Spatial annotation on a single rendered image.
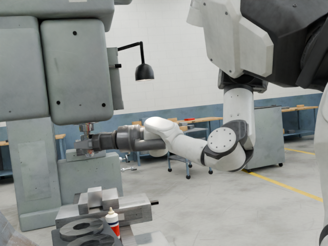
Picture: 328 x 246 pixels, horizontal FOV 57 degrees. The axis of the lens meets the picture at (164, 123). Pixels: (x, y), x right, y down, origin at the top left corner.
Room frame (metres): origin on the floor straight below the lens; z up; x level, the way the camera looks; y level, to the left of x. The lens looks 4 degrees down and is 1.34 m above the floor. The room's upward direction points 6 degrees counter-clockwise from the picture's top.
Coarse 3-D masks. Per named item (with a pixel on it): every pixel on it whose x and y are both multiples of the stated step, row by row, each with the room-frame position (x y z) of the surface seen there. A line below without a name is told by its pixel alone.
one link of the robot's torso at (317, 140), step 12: (324, 96) 0.57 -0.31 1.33; (324, 108) 0.56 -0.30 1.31; (324, 120) 0.58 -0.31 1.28; (324, 132) 0.58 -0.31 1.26; (324, 144) 0.58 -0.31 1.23; (324, 156) 0.59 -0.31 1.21; (324, 168) 0.61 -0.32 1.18; (324, 180) 0.61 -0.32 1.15; (324, 192) 0.61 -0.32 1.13; (324, 204) 0.61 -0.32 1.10; (324, 228) 0.61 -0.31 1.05
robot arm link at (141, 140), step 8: (136, 128) 0.96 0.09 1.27; (144, 128) 0.97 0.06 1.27; (136, 136) 0.95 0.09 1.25; (144, 136) 0.95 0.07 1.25; (152, 136) 0.95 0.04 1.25; (136, 144) 0.93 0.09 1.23; (144, 144) 0.92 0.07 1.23; (152, 144) 0.92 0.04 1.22; (160, 144) 0.92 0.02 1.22; (152, 152) 0.98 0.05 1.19; (160, 152) 0.97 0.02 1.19
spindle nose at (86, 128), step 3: (81, 126) 0.98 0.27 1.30; (84, 126) 0.98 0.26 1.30; (87, 126) 0.98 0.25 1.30; (90, 126) 0.99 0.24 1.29; (93, 126) 1.00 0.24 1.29; (81, 129) 0.98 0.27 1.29; (84, 129) 0.98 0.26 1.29; (87, 129) 0.98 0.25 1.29; (90, 129) 0.99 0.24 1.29; (93, 129) 1.00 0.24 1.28
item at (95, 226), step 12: (60, 228) 0.66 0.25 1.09; (72, 228) 0.61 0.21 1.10; (84, 228) 0.61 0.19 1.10; (96, 228) 0.60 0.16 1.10; (108, 228) 0.63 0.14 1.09; (60, 240) 0.59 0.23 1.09; (72, 240) 0.58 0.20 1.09; (84, 240) 0.55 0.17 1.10; (96, 240) 0.55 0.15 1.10; (108, 240) 0.54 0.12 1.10
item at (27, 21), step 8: (8, 16) 0.86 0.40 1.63; (16, 16) 0.86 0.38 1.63; (24, 16) 0.87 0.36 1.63; (32, 16) 0.87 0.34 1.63; (0, 24) 0.85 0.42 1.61; (8, 24) 0.86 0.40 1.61; (16, 24) 0.86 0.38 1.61; (24, 24) 0.87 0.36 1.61; (32, 24) 0.87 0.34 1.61; (40, 24) 0.94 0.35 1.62
